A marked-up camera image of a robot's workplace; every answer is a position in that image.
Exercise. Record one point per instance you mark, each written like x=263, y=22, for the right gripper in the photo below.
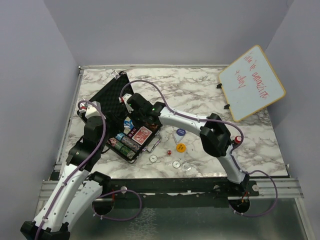
x=132, y=111

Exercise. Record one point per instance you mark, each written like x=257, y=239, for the red white poker chip stack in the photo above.
x=112, y=141

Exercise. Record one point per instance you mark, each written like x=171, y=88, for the light blue poker chip stack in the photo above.
x=119, y=136

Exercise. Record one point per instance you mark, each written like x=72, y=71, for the red playing card deck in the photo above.
x=142, y=135

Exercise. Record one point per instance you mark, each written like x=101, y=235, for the blue small blind button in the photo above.
x=180, y=132

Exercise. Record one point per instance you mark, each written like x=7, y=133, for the clear triangular card cutter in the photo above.
x=177, y=138

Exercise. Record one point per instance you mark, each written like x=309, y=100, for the orange big blind button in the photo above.
x=181, y=148

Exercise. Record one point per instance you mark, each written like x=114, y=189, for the clear dealer button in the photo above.
x=186, y=167

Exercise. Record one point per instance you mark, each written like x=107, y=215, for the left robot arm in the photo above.
x=76, y=188

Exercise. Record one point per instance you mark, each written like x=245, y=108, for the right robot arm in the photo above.
x=215, y=136

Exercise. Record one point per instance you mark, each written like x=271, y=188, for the orange black chip row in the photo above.
x=153, y=127

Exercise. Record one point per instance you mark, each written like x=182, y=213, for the blue playing card deck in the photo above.
x=128, y=125

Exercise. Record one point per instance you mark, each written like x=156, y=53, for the red dice in case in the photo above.
x=132, y=132

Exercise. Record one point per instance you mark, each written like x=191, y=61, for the black foam-lined poker case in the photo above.
x=113, y=114

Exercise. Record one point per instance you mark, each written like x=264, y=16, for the blue tan chip row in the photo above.
x=130, y=143

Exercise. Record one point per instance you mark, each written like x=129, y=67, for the green grey chip row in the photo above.
x=123, y=149

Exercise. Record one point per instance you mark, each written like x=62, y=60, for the white poker chip left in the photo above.
x=153, y=158

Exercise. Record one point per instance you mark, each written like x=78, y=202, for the white poker chip middle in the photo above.
x=176, y=164

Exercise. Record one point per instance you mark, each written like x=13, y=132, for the white dry-erase board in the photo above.
x=250, y=84

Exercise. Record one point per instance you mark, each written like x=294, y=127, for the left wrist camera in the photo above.
x=87, y=110

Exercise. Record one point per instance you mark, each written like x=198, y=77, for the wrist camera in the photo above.
x=87, y=110
x=125, y=101

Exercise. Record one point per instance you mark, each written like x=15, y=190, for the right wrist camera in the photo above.
x=125, y=101

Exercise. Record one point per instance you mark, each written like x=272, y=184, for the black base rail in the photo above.
x=130, y=193

